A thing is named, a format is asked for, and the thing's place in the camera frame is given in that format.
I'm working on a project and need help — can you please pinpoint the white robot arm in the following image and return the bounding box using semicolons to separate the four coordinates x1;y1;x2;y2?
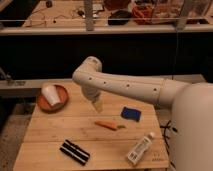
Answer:
72;56;213;171

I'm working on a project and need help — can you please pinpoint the orange toy carrot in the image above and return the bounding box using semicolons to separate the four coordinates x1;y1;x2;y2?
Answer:
95;121;126;131

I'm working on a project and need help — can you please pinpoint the blue sponge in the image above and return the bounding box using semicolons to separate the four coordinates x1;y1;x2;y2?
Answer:
121;107;141;122

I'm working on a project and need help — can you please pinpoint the white foam cup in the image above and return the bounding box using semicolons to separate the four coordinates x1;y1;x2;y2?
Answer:
41;85;60;106

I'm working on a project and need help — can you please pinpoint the black white striped box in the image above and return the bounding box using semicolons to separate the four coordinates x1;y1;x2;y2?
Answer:
59;140;90;166

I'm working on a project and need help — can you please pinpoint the orange round plate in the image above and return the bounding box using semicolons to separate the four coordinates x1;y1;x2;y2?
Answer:
36;84;69;113

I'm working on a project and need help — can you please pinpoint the black object on shelf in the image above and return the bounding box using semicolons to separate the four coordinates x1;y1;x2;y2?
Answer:
108;10;132;25

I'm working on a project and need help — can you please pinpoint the orange basket on shelf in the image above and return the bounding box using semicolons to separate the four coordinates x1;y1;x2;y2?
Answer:
132;5;153;25

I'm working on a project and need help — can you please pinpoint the black cable bundle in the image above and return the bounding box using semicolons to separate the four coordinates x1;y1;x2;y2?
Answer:
159;119;176;171

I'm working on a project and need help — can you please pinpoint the grey vertical post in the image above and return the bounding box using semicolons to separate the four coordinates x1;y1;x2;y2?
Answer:
84;0;94;31

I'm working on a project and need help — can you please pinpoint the grey right post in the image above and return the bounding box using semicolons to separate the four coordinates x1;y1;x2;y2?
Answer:
175;0;193;31

